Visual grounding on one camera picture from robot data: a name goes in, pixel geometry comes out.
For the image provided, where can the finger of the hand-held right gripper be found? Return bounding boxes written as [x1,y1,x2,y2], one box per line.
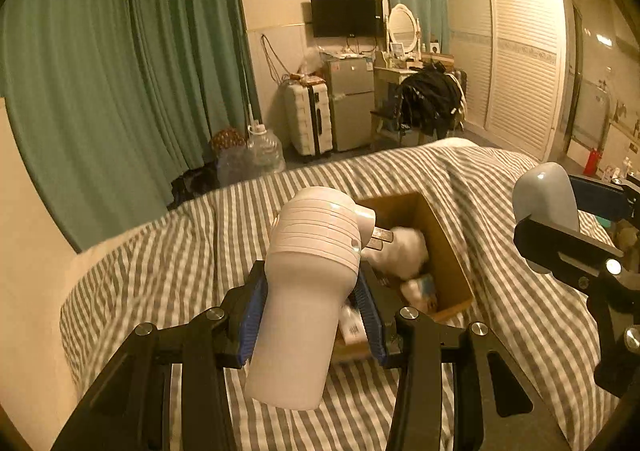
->
[569,174,640,222]
[513,217,640,282]

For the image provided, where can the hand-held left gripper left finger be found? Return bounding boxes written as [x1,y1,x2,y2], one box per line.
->
[50,258,268,451]

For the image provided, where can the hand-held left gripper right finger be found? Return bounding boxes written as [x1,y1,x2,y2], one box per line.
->
[356,263,573,451]

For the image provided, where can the white labelled tube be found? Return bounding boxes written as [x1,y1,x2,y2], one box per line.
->
[337,303,372,347]

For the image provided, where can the light blue case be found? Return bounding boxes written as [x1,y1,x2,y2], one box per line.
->
[513,162,581,234]

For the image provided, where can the pack of wet wipes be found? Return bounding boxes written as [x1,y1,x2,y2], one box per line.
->
[400,275,441,312]

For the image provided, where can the white sock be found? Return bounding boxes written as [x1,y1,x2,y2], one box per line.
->
[370,227,431,279]

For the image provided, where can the brown cardboard box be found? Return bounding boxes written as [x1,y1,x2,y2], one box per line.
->
[334,192,476,363]

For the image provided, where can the checked bed blanket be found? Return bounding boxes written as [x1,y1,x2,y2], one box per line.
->
[60,137,631,451]

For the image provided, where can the black floor bag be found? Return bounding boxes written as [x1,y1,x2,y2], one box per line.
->
[170,165,221,210]

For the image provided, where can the white louvred wardrobe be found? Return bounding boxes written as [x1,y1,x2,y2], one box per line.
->
[443,0,571,162]

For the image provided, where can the clear water jug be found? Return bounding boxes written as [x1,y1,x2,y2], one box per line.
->
[245,123,287,176]

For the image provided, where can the brown patterned bag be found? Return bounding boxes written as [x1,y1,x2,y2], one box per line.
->
[210,127,247,152]

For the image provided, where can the black jacket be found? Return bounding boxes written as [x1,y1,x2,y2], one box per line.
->
[397,67,466,136]

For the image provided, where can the dark chair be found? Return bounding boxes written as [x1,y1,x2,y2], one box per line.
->
[370,108,417,150]

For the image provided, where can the white ribbed suitcase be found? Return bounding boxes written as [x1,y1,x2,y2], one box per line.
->
[285,80,334,156]

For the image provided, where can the small silver fridge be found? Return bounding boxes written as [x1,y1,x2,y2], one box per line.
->
[324,56,377,152]

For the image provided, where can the wooden dressing table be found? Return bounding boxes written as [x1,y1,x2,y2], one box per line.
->
[374,56,456,99]

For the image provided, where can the white oval vanity mirror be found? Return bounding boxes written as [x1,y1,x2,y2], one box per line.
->
[386,3,422,54]

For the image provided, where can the clear plastic bag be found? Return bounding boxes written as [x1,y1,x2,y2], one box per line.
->
[298,48,326,76]

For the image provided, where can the wide green curtain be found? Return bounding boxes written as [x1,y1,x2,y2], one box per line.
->
[0,0,261,252]

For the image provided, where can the wall cables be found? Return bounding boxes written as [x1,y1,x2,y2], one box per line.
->
[260,33,287,82]

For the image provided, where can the black wall television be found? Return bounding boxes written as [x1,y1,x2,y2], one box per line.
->
[310,0,385,38]

